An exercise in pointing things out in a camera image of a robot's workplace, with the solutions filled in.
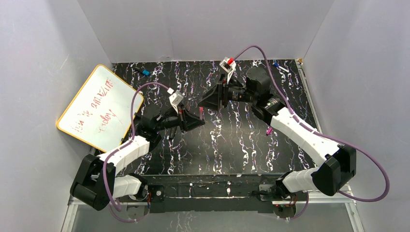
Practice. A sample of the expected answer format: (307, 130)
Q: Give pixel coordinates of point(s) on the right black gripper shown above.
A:
(224, 94)

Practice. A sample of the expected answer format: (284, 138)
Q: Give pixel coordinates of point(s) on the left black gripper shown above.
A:
(183, 118)

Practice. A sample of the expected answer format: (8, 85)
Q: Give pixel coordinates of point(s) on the orange black marker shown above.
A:
(172, 133)

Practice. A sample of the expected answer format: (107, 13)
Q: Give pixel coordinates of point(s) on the pink marker pen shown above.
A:
(201, 113)

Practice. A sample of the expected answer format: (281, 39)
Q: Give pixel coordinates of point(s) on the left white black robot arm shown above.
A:
(97, 182)

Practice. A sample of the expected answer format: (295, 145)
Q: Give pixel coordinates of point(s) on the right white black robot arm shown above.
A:
(336, 164)

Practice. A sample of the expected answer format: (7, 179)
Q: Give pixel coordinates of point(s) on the magenta pen cap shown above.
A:
(268, 132)

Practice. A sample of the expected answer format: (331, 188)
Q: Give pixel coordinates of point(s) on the blue black marker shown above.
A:
(143, 71)

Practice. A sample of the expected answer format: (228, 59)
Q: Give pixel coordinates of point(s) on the blue capped white marker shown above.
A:
(281, 68)

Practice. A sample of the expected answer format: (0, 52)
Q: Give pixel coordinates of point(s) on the yellow framed whiteboard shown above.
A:
(99, 114)

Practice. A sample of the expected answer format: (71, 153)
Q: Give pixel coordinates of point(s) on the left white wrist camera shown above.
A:
(175, 99)

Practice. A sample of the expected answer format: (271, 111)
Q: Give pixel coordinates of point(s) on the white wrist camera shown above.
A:
(229, 66)
(175, 99)

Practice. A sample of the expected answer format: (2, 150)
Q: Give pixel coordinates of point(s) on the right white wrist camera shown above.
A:
(229, 66)

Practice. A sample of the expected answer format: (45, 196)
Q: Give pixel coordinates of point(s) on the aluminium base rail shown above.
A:
(221, 190)

